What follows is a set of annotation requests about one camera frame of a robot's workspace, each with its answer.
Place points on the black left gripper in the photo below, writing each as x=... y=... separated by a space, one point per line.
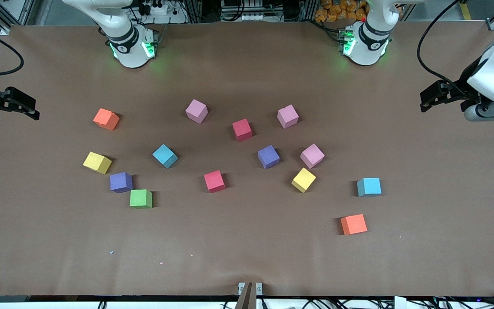
x=460 y=91

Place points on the red foam block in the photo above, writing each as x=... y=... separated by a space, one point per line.
x=242 y=129
x=214 y=180

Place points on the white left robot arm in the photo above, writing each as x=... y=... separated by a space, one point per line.
x=371 y=43

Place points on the yellow foam block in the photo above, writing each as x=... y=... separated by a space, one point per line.
x=303 y=179
x=96 y=161

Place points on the cyan foam block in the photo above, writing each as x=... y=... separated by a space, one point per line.
x=164 y=154
x=370 y=186

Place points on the white power strip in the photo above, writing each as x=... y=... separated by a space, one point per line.
x=167 y=10

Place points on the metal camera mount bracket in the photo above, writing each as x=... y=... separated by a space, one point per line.
x=250 y=296

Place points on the orange lumpy bag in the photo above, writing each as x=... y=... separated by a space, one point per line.
x=337 y=10

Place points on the green foam block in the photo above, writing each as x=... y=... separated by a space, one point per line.
x=140 y=198

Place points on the orange foam block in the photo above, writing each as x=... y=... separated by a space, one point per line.
x=353 y=224
x=106 y=120

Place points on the pink foam block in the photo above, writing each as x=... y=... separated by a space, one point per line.
x=196 y=110
x=287 y=116
x=312 y=155

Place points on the grey electronics box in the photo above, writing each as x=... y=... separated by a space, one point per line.
x=251 y=17

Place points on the purple foam block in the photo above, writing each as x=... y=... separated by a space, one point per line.
x=268 y=156
x=120 y=181

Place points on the brown paper table cover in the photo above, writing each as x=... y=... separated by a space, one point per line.
x=247 y=240

